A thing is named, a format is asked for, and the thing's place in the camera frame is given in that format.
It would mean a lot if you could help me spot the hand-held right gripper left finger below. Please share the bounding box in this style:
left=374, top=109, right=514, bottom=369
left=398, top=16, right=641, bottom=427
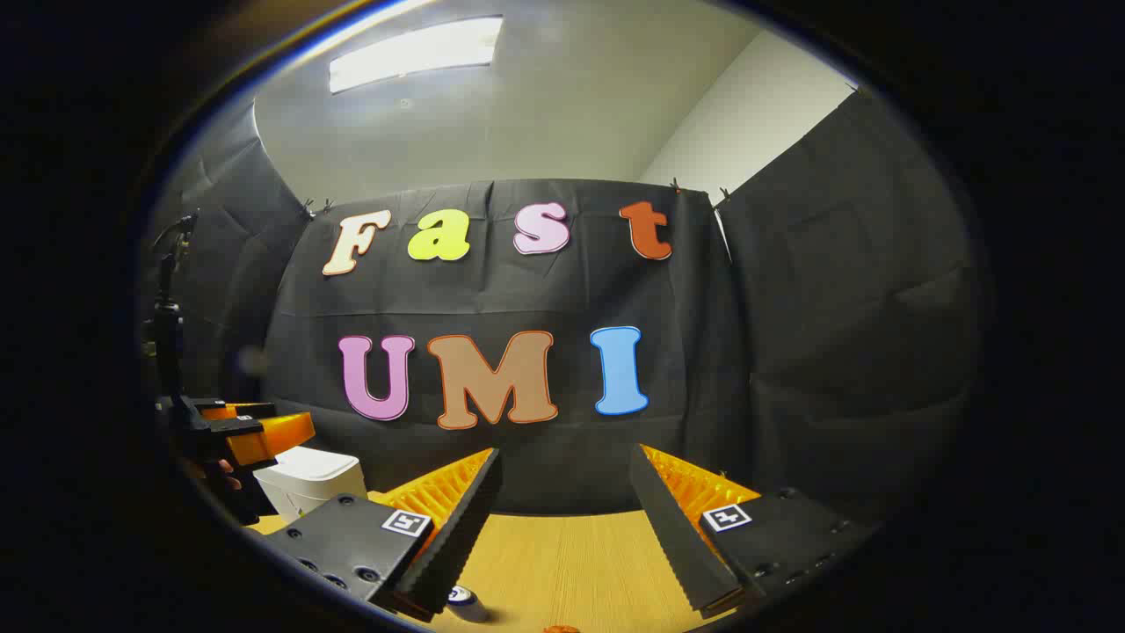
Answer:
left=264, top=447, right=504, bottom=623

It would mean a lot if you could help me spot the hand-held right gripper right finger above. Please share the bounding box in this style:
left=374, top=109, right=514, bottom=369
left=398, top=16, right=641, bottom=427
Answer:
left=628, top=442, right=880, bottom=621

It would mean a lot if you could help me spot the white desktop garbage bin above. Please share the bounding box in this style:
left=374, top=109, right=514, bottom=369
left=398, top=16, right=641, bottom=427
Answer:
left=253, top=446, right=368, bottom=520

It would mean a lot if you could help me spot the blue pop can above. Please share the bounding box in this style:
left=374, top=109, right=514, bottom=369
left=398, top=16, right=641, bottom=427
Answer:
left=446, top=585, right=490, bottom=623

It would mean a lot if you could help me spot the wooden desktop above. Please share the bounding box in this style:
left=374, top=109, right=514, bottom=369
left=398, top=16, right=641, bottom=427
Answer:
left=246, top=506, right=735, bottom=633

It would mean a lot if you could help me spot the ceiling light panel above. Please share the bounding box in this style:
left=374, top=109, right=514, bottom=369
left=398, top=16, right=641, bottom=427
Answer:
left=328, top=16, right=504, bottom=95

